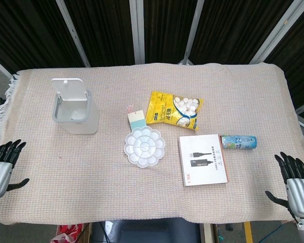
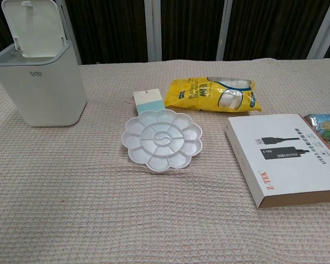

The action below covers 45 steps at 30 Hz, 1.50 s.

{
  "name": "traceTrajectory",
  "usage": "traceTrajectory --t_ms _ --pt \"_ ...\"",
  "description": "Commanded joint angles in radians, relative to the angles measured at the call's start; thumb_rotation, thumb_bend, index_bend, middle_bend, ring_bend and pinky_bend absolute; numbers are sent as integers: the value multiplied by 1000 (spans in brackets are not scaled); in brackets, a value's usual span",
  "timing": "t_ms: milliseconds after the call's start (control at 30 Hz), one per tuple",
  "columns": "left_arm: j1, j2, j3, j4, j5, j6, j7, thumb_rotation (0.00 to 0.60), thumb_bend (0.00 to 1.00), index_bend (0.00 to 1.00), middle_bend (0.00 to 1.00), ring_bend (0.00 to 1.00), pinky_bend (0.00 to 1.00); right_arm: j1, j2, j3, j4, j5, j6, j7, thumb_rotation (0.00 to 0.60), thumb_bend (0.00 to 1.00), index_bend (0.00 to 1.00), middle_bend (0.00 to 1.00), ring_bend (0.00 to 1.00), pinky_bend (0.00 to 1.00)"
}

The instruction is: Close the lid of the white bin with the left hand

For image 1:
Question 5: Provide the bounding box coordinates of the black chair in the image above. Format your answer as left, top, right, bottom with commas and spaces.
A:
91, 219, 202, 243

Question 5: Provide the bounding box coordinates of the red plastic bag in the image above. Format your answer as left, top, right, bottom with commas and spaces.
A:
50, 223, 85, 243

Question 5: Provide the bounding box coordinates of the grey plastic container lid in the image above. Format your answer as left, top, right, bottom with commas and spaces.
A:
51, 77, 89, 102

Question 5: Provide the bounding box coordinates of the white lidded bin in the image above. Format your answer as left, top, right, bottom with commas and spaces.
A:
52, 89, 99, 135

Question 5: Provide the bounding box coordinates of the blue drink can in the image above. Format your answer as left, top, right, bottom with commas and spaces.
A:
219, 134, 258, 150

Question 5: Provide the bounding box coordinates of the white flower paint palette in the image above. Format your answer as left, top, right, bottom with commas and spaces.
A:
123, 128, 166, 168

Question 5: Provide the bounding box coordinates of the white metal frame post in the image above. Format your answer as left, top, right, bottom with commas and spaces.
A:
178, 0, 205, 65
129, 0, 145, 65
249, 0, 304, 64
56, 0, 91, 67

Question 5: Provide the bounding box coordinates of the cream and blue paper tag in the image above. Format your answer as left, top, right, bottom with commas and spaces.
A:
127, 104, 148, 131

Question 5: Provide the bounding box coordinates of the white USB cable box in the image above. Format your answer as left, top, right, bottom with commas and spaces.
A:
178, 134, 231, 187

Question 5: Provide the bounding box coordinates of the beige woven tablecloth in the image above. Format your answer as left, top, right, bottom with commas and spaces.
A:
0, 62, 304, 226

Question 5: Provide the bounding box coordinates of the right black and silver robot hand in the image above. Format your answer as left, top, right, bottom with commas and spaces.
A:
265, 151, 304, 223

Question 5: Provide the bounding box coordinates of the yellow marshmallow bag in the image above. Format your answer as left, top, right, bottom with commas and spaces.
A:
145, 91, 205, 132

